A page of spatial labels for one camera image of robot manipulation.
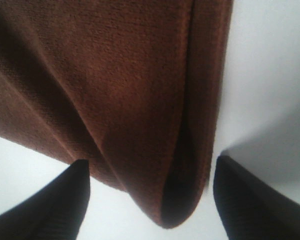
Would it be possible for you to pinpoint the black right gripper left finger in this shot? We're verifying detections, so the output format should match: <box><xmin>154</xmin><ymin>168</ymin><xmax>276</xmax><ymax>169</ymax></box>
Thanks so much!
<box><xmin>0</xmin><ymin>159</ymin><xmax>90</xmax><ymax>240</ymax></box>

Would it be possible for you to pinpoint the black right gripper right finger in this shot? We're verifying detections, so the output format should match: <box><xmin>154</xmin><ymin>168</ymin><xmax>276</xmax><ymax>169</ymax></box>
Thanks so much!
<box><xmin>213</xmin><ymin>155</ymin><xmax>300</xmax><ymax>240</ymax></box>

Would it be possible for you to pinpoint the brown towel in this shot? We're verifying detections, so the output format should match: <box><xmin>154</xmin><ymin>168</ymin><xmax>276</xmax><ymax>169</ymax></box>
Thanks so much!
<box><xmin>0</xmin><ymin>0</ymin><xmax>233</xmax><ymax>229</ymax></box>

